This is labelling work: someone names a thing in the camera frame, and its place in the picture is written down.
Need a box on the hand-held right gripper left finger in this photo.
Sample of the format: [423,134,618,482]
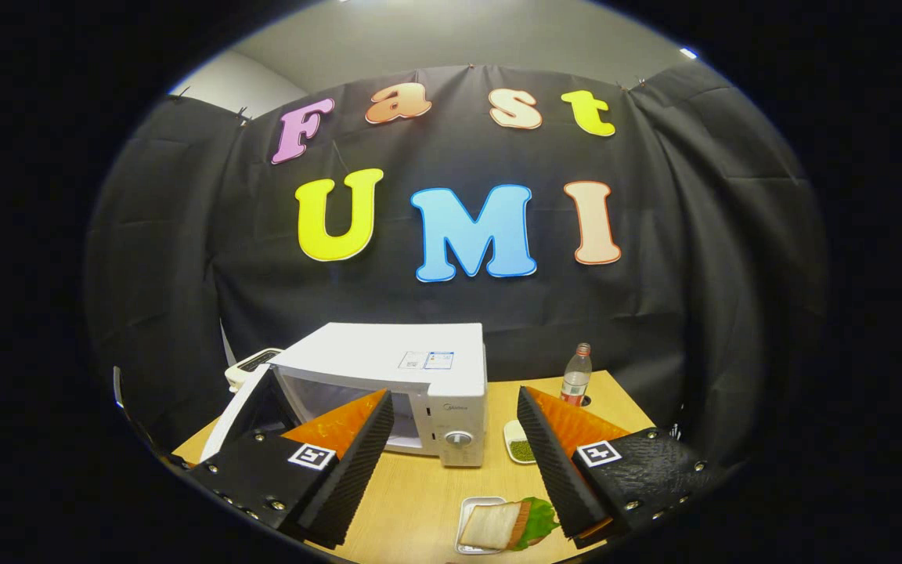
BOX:
[185,389,395,549]

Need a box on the white toaster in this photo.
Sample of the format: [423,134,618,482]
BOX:
[224,348,283,392]

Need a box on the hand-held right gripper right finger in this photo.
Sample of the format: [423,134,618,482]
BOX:
[517,385,726,549]

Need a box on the white rectangular tray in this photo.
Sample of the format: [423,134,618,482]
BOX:
[455,496,508,555]

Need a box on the white divided dish of beans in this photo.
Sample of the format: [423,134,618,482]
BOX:
[503,419,538,465]

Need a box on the lettuce sandwich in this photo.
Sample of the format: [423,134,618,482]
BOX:
[459,497,561,551]

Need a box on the white microwave oven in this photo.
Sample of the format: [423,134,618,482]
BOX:
[200,322,489,468]

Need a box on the clear bottle with red label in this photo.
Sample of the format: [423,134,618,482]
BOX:
[560,342,594,407]

